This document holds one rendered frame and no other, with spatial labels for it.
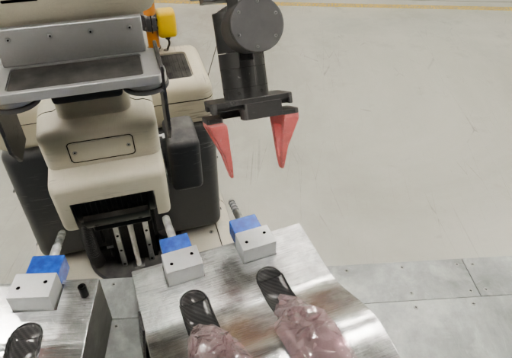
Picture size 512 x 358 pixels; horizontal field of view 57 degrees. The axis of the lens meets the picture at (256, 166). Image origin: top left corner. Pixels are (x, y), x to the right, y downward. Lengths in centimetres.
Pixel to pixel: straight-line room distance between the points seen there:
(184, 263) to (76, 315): 15
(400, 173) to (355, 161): 21
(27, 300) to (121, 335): 14
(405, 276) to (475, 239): 130
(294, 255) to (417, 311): 19
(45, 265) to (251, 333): 28
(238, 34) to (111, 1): 36
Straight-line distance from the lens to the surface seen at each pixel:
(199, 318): 64
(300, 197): 205
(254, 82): 58
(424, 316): 74
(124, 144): 95
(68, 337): 62
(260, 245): 67
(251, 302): 65
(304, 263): 69
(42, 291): 63
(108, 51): 82
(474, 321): 76
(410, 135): 252
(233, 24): 50
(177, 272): 66
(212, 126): 58
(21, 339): 64
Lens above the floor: 139
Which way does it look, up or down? 39 degrees down
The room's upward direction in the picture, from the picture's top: straight up
